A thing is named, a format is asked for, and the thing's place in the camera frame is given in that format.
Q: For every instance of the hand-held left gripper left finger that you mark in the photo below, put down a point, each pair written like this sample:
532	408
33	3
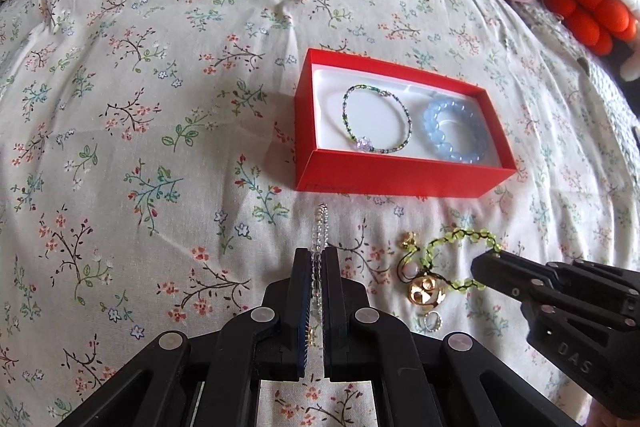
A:
302	337

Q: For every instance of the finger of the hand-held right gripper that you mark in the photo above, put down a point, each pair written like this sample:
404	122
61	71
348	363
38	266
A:
505	274

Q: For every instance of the floral bedsheet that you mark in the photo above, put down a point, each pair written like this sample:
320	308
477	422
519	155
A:
150	107

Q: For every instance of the small gold earring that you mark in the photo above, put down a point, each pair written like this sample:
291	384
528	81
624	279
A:
409	239

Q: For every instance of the red jewelry box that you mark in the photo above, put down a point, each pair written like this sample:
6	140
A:
400	179

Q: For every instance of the grey patterned fabric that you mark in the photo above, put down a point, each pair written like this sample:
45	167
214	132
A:
615	97

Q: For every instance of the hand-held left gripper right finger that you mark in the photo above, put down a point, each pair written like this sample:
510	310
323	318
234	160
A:
331	337

